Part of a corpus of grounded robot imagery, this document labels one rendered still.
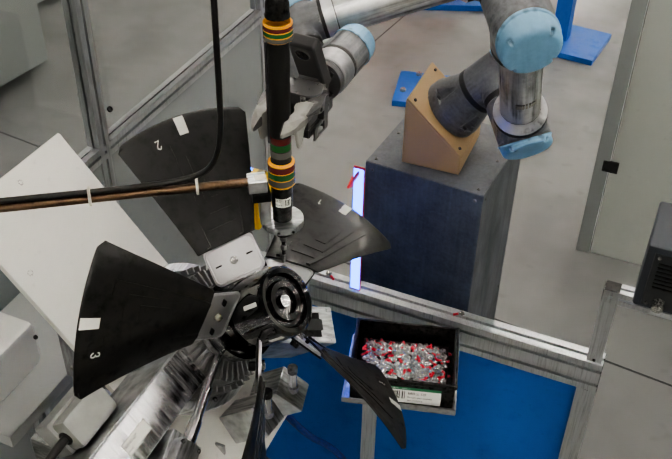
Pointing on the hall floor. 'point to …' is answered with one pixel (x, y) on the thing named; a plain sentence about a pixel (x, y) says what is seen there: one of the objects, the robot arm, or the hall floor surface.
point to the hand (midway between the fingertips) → (270, 124)
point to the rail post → (582, 402)
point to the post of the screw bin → (368, 433)
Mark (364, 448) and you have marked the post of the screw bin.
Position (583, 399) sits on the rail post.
